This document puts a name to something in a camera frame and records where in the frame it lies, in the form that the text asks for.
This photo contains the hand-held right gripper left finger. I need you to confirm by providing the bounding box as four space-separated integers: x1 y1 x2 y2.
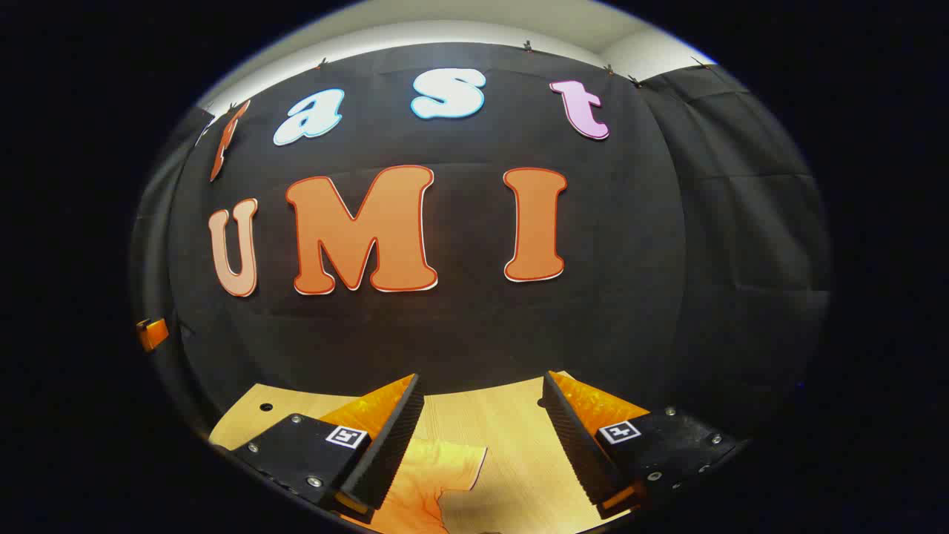
231 373 426 518

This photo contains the black backdrop cloth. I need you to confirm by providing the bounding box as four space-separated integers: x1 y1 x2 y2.
130 42 831 440

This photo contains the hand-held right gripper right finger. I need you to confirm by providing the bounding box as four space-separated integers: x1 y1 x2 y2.
539 371 742 512

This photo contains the orange T-shirt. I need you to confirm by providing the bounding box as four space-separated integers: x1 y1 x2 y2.
337 436 489 534

